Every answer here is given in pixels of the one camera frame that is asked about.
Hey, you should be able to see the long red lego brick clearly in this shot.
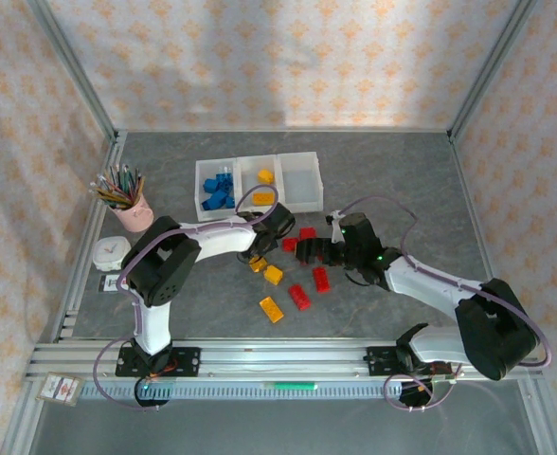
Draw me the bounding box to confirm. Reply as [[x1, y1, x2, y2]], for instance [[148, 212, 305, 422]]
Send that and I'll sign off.
[[312, 266, 331, 295], [287, 282, 313, 312]]

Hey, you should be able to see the translucent white plastic bin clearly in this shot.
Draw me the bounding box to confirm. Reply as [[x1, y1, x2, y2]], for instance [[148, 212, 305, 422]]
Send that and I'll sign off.
[[277, 151, 326, 215], [236, 155, 284, 217], [194, 157, 242, 224]]

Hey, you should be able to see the pink cup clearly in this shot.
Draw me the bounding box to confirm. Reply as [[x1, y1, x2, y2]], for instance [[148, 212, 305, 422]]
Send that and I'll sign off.
[[112, 191, 155, 233]]

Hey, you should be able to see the white square clock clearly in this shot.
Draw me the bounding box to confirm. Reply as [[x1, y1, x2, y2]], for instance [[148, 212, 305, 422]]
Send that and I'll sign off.
[[92, 235, 132, 272]]

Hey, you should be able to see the coloured pencils bundle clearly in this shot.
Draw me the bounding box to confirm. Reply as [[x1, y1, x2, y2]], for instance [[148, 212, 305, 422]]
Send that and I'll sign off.
[[88, 163, 146, 209]]

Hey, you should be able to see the red white printed card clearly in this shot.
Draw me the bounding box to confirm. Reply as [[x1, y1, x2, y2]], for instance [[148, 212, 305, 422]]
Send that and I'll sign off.
[[35, 373, 81, 408]]

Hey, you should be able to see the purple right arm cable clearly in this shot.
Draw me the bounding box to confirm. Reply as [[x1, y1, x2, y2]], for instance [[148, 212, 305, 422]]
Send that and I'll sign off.
[[337, 195, 553, 412]]

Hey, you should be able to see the aluminium mounting rail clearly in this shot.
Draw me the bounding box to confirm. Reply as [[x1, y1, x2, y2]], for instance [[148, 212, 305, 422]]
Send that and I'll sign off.
[[26, 337, 543, 381]]

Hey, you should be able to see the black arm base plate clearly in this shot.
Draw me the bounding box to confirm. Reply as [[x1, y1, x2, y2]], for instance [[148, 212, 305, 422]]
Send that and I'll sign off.
[[366, 345, 455, 379], [116, 344, 203, 378]]

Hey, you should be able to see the aluminium table side rail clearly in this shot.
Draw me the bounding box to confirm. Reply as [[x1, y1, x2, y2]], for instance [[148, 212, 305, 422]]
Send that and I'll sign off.
[[448, 132, 514, 333], [53, 132, 128, 340]]

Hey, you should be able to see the grey slotted cable duct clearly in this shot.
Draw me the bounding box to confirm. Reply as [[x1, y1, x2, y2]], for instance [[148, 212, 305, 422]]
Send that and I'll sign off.
[[77, 378, 434, 401]]

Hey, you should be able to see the aluminium frame post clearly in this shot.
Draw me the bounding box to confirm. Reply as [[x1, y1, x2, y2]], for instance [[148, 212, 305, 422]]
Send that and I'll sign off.
[[26, 0, 119, 139], [448, 0, 538, 141]]

